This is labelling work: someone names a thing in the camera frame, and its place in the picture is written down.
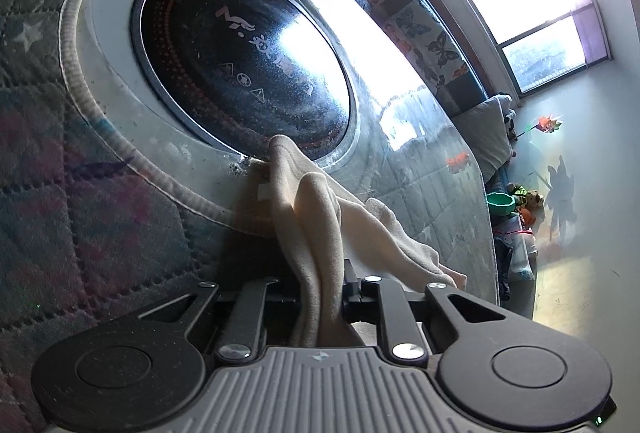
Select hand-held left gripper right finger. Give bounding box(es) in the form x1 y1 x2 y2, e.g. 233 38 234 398
341 260 506 362

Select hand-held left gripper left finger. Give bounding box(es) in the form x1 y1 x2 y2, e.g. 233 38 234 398
137 277 302 362

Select beige garment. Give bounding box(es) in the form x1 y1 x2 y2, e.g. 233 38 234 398
267 134 468 349

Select dark clothes pile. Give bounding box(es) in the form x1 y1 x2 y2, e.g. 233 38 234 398
494 237 513 301

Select green bowl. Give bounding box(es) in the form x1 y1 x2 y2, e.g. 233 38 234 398
485 191 516 217

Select white plastic bag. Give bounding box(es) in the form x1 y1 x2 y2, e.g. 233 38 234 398
509 232 539 282

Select plush toys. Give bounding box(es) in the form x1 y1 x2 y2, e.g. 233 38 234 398
506 182 547 230

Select grey pillow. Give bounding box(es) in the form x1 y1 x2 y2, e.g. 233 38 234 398
466 94 514 182

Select round induction cooktop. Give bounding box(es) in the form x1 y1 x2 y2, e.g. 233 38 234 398
129 0 357 164

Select colourful pinwheel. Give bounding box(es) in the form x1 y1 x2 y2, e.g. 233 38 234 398
516 112 564 140

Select window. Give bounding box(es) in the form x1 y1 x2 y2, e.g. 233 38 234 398
419 0 612 94

